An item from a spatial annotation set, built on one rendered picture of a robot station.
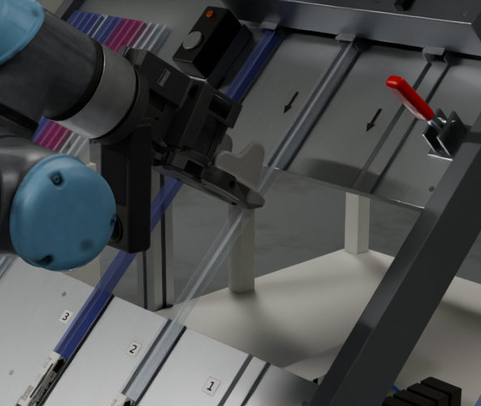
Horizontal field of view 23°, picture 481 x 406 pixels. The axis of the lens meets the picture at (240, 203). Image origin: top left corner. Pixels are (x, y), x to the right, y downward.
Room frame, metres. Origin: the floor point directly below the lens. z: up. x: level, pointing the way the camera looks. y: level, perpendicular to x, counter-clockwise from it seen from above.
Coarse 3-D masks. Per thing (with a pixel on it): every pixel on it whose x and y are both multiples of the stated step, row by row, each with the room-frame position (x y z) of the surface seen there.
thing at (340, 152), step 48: (96, 0) 1.51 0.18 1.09; (144, 0) 1.45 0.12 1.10; (192, 0) 1.40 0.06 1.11; (288, 48) 1.23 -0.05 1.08; (336, 48) 1.19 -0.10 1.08; (384, 48) 1.16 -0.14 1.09; (288, 96) 1.18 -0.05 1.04; (336, 96) 1.14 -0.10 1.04; (384, 96) 1.11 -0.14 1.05; (432, 96) 1.07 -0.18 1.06; (480, 96) 1.04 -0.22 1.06; (240, 144) 1.16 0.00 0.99; (336, 144) 1.09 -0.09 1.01; (384, 144) 1.06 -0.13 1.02; (384, 192) 1.01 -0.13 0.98; (432, 192) 0.98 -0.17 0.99
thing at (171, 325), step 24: (336, 72) 1.15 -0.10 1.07; (312, 96) 1.14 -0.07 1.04; (288, 144) 1.11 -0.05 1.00; (264, 168) 1.10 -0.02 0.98; (264, 192) 1.09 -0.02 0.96; (240, 216) 1.07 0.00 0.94; (216, 240) 1.06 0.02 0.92; (216, 264) 1.04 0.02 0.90; (192, 288) 1.03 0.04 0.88; (168, 336) 1.00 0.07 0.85; (144, 360) 0.99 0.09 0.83
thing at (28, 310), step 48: (0, 288) 1.19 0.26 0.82; (48, 288) 1.15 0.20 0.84; (0, 336) 1.13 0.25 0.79; (48, 336) 1.09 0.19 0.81; (96, 336) 1.06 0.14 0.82; (144, 336) 1.03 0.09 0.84; (192, 336) 1.00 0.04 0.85; (0, 384) 1.08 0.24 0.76; (96, 384) 1.01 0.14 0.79; (144, 384) 0.98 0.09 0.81; (192, 384) 0.95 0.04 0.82; (240, 384) 0.93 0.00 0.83; (288, 384) 0.90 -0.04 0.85
